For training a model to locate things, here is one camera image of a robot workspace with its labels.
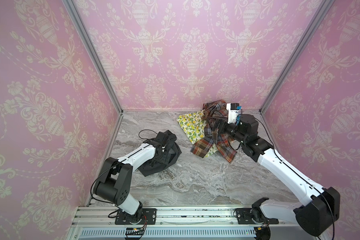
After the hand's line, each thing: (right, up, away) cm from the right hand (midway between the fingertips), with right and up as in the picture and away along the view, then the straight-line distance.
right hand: (213, 118), depth 73 cm
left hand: (-29, -24, +18) cm, 42 cm away
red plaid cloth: (+5, -13, +27) cm, 30 cm away
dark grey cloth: (-25, -20, +19) cm, 37 cm away
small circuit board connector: (-40, -56, 0) cm, 69 cm away
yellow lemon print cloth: (-8, -3, +35) cm, 36 cm away
